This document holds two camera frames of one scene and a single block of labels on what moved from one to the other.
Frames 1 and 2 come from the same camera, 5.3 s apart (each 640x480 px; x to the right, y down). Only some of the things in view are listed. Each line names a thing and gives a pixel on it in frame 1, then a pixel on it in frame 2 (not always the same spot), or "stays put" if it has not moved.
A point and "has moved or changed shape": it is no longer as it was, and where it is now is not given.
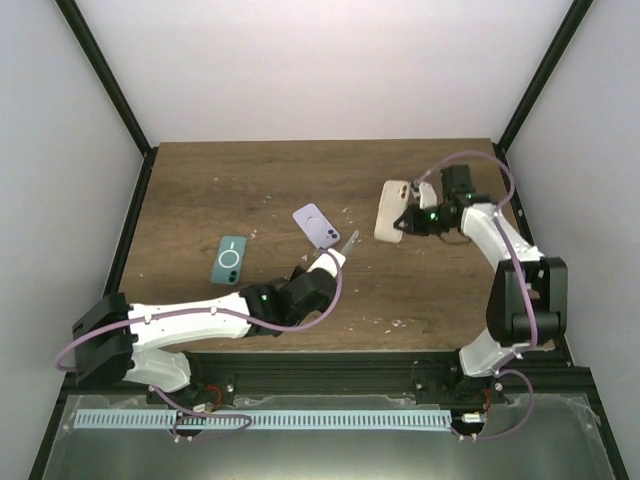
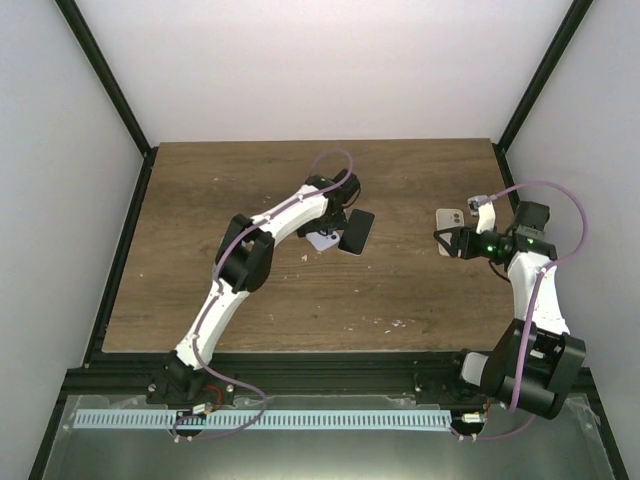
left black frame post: (108, 76) stays put
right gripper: (414, 225) to (461, 235)
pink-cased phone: (392, 206) has moved or changed shape
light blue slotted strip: (263, 419) stays put
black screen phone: (350, 243) has moved or changed shape
